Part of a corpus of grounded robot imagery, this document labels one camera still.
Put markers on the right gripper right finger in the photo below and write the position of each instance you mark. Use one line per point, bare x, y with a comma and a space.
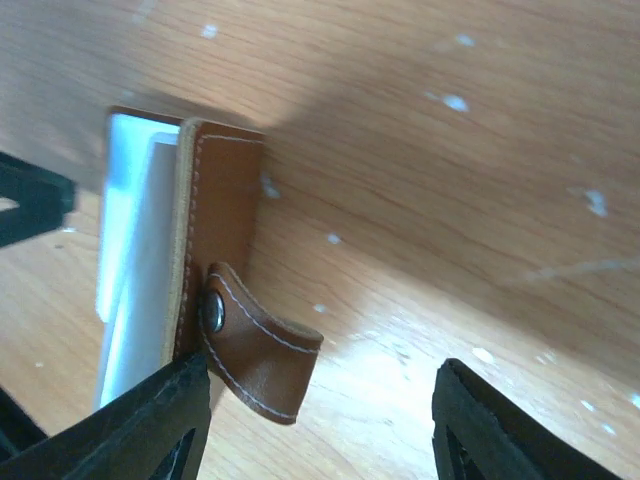
480, 434

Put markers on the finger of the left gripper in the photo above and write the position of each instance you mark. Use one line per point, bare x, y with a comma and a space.
43, 200

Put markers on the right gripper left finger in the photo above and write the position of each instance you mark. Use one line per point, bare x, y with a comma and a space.
156, 430

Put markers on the brown leather card holder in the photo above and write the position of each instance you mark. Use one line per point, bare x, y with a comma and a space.
178, 218

